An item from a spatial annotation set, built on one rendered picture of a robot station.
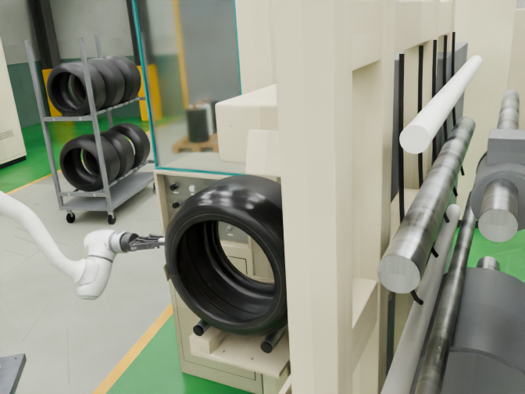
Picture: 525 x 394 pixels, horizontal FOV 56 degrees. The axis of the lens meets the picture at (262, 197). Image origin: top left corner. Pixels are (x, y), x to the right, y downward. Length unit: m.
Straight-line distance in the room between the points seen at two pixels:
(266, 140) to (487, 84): 3.81
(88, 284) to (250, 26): 1.15
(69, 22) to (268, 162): 12.09
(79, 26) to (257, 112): 11.81
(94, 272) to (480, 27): 3.69
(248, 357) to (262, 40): 1.14
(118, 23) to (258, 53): 10.54
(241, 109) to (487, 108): 3.76
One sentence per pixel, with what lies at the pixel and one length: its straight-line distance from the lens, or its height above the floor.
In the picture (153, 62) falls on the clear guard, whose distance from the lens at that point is 2.54.
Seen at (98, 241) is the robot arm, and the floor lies 1.17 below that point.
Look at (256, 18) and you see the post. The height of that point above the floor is 1.97.
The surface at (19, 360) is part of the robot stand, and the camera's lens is 2.50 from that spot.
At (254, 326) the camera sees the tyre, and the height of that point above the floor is 0.98.
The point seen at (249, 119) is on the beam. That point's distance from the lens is 1.19.
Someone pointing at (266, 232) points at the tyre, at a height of 1.34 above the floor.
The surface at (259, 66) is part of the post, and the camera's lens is 1.85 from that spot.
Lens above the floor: 1.96
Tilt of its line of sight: 19 degrees down
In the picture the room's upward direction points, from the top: 4 degrees counter-clockwise
